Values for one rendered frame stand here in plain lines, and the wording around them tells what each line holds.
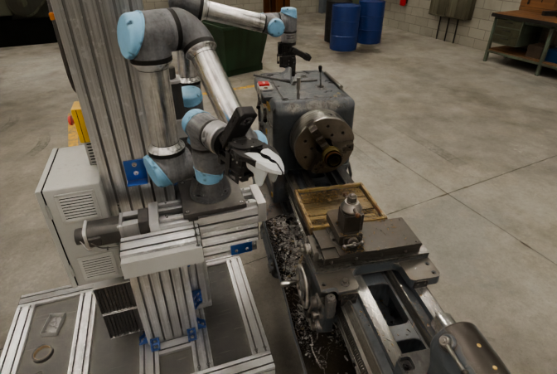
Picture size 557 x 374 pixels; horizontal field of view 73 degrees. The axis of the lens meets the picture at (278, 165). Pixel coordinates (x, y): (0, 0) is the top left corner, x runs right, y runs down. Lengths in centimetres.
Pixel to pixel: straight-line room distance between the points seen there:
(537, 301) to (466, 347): 198
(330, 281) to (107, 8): 116
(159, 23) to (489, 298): 251
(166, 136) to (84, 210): 49
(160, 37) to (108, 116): 43
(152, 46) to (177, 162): 37
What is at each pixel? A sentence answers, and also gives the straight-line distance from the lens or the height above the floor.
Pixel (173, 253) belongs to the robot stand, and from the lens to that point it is 133.
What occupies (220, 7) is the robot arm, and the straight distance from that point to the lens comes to 167.
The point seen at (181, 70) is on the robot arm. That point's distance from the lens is 185.
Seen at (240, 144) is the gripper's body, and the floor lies 159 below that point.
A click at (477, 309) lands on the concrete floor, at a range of 279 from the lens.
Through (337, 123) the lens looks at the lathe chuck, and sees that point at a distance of 186.
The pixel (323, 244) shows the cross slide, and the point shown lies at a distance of 147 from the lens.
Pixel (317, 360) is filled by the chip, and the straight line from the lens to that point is 168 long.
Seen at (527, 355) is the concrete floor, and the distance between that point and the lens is 270.
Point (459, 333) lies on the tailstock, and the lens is 109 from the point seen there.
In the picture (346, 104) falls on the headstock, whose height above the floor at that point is 123.
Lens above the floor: 196
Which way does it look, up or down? 31 degrees down
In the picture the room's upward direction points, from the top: straight up
